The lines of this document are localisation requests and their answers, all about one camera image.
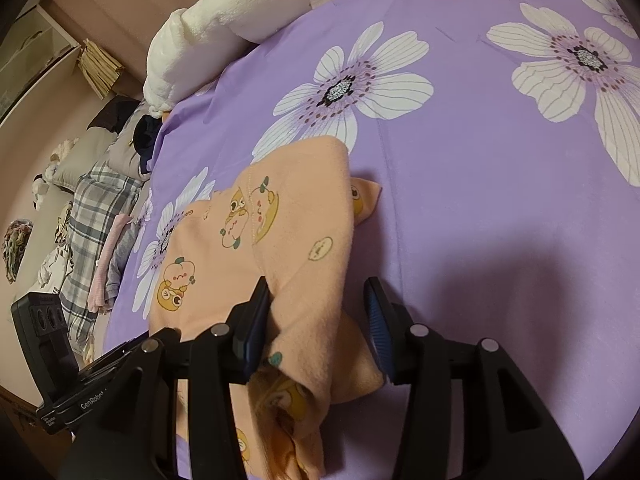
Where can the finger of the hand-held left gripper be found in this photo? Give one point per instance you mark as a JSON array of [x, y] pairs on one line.
[[115, 355]]

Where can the grey plaid cloth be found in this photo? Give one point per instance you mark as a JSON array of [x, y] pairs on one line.
[[95, 210]]

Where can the beige woven basket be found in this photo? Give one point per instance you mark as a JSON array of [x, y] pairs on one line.
[[100, 67]]

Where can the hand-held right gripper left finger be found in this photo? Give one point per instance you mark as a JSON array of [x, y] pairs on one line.
[[257, 320]]

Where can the beige pillow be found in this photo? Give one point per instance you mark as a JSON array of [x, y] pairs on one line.
[[85, 160]]

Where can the purple floral bed sheet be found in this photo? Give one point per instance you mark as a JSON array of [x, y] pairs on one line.
[[475, 185]]

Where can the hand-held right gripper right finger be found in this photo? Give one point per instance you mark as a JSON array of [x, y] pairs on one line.
[[377, 330]]

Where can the dark navy cloth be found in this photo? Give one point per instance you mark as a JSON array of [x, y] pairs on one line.
[[147, 135]]

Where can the white plush toy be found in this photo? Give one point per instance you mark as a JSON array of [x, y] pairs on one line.
[[62, 152]]

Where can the pink striped cloth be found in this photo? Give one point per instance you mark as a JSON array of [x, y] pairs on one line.
[[107, 260]]

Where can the white fluffy blanket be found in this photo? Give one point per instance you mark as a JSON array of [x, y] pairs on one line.
[[210, 35]]

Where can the white shelf cabinet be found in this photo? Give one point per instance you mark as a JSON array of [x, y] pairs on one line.
[[35, 60]]

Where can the orange cartoon print garment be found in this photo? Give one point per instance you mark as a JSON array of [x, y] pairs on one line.
[[300, 240]]

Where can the floral patterned bag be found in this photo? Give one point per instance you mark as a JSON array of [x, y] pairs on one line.
[[16, 250]]

